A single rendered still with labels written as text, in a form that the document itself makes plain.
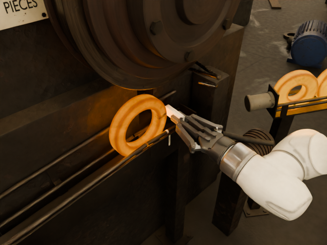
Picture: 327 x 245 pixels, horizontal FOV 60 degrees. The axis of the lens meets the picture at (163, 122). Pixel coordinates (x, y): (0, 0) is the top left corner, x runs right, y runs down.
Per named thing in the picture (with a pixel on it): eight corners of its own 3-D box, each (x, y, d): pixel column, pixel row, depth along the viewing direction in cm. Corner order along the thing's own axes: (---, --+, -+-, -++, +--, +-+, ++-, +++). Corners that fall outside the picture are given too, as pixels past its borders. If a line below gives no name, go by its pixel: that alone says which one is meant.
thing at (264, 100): (243, 105, 106) (245, 92, 102) (266, 101, 106) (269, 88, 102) (249, 115, 101) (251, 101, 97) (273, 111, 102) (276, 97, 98)
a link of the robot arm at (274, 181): (229, 192, 72) (257, 166, 79) (284, 237, 64) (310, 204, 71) (241, 165, 65) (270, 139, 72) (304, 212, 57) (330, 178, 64)
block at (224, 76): (186, 126, 108) (190, 70, 93) (200, 117, 112) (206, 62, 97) (208, 140, 102) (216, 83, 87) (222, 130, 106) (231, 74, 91)
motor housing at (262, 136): (204, 224, 138) (218, 146, 103) (232, 198, 149) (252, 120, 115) (226, 243, 130) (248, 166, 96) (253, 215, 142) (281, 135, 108)
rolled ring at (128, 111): (140, 89, 69) (132, 83, 71) (103, 152, 71) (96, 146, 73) (176, 109, 85) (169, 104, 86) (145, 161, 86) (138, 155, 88)
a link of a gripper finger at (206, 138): (209, 148, 78) (206, 150, 77) (179, 126, 84) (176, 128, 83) (211, 138, 75) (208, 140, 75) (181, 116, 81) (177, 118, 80)
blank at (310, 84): (275, 73, 97) (279, 78, 94) (318, 65, 97) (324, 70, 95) (268, 108, 107) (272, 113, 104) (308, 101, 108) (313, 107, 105)
